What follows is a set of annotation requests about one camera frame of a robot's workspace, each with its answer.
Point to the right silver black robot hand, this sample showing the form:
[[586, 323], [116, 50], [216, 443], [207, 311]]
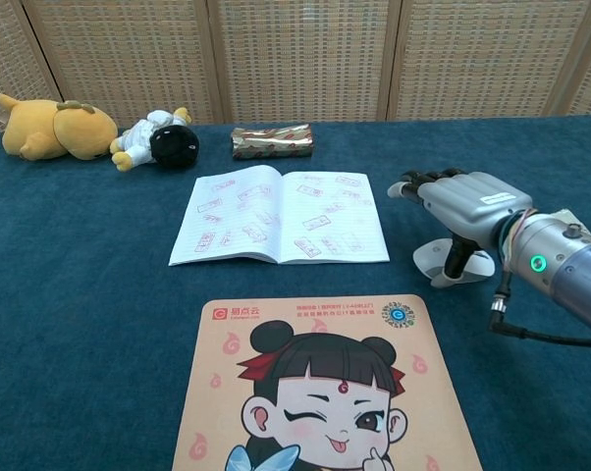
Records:
[[472, 198]]

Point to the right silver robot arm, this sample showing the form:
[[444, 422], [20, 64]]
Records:
[[565, 260]]

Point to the cartoon girl mouse pad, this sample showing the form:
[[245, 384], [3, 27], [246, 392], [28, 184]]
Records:
[[325, 392]]

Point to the open stamped notebook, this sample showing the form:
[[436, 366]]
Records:
[[281, 216]]

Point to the gold foil packet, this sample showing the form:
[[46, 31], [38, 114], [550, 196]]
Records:
[[272, 142]]

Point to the woven bamboo folding screen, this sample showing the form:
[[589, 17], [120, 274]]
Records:
[[295, 59]]

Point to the black haired white clothed doll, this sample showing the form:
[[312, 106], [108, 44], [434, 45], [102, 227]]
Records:
[[153, 140]]

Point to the blue felt table cover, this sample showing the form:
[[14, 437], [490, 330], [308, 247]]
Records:
[[79, 294]]

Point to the yellow plush toy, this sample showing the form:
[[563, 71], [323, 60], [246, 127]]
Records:
[[50, 130]]

